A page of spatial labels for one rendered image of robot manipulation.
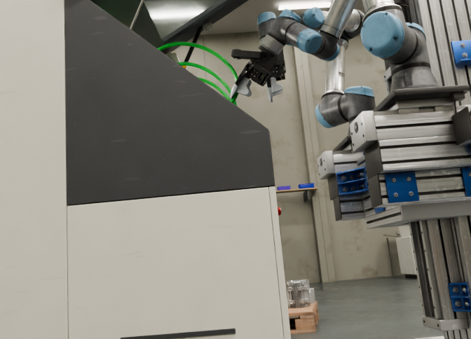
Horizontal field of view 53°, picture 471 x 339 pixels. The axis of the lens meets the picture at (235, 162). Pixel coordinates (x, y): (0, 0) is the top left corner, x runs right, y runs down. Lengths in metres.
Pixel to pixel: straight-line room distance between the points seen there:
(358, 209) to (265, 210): 0.67
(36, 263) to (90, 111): 0.45
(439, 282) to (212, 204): 0.80
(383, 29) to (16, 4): 1.10
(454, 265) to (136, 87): 1.15
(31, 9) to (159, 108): 0.52
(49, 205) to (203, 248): 0.45
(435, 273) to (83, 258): 1.09
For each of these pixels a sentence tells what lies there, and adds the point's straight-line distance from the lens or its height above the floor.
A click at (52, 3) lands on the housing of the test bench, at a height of 1.42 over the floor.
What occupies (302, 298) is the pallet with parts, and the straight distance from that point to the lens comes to 4.38.
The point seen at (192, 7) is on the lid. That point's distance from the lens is 2.10.
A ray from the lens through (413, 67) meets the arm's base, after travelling 1.54.
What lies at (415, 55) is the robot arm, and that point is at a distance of 1.56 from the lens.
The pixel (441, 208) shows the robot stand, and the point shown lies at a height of 0.71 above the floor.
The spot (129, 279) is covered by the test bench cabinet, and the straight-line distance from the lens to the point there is 1.33.
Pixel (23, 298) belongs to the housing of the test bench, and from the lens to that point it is 1.44.
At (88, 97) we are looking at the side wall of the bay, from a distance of 1.45.
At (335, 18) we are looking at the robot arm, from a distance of 1.75.
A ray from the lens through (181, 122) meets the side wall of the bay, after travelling 1.35.
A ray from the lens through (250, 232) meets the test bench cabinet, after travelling 1.28.
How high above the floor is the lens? 0.59
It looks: 12 degrees up
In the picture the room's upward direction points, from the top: 5 degrees counter-clockwise
